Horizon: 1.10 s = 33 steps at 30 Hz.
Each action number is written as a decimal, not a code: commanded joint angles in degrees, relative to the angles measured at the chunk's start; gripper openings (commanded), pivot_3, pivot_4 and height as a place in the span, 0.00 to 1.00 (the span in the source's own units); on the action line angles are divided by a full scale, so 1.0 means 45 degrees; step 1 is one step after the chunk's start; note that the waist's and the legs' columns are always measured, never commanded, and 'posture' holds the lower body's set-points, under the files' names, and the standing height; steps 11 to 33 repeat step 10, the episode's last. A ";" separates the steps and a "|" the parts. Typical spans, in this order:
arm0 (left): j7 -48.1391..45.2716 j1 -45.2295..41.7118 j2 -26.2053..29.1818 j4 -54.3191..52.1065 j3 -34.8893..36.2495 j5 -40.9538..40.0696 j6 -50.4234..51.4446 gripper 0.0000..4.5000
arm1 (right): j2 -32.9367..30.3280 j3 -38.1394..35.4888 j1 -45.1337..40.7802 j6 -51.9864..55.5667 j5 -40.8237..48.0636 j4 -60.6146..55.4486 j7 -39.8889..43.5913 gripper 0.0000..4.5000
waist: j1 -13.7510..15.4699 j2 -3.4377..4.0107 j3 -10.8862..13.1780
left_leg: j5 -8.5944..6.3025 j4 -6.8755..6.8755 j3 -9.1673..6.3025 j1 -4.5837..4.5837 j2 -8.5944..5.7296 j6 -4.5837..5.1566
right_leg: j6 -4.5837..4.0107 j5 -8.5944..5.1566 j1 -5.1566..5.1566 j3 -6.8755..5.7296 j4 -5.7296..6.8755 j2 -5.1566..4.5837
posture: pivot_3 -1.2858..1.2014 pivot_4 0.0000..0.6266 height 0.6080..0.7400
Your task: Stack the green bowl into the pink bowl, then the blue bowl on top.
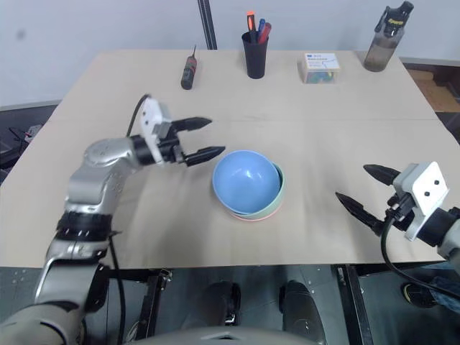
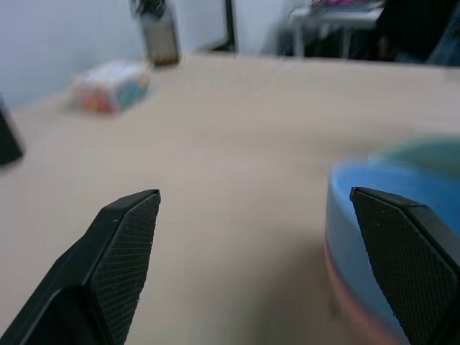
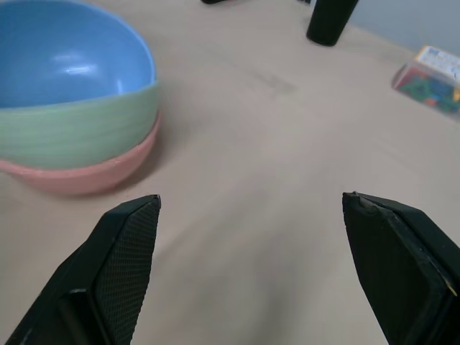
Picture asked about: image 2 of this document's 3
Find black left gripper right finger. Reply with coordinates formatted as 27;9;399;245
349;186;460;345

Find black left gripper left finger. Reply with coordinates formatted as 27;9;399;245
0;188;161;345

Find blue bowl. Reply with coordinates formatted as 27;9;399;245
324;158;460;325

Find green bowl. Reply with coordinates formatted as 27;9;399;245
369;135;460;173

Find black box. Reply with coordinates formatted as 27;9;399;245
0;93;25;167

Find clear box of colourful items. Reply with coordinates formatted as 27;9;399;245
70;60;154;116

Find person in dark clothes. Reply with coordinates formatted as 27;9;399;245
374;0;460;67

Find dark bottle with label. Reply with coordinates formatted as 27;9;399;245
131;0;180;67

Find grey metal side table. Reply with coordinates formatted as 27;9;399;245
278;0;385;58

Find black monitor stand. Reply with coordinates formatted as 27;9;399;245
199;0;239;54

